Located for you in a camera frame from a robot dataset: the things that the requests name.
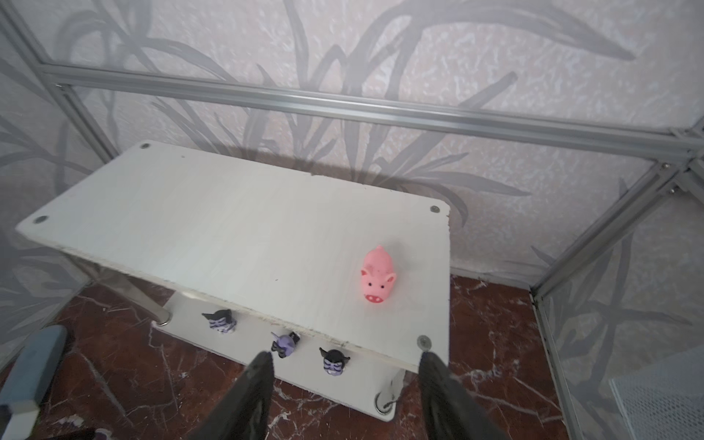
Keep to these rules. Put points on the aluminium frame crossbar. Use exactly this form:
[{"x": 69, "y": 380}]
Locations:
[{"x": 652, "y": 144}]

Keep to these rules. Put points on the white two-tier shelf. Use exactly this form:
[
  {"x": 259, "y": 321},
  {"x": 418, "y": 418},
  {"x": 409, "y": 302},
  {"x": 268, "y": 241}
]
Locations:
[{"x": 281, "y": 249}]

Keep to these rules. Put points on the black purple figurine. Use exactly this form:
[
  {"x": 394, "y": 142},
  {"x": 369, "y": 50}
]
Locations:
[
  {"x": 221, "y": 321},
  {"x": 334, "y": 361}
]

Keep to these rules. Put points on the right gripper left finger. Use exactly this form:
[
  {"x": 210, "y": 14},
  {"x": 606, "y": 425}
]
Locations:
[{"x": 243, "y": 413}]

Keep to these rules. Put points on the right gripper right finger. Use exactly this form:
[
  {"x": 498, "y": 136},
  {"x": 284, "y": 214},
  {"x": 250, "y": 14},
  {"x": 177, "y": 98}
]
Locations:
[{"x": 449, "y": 411}]

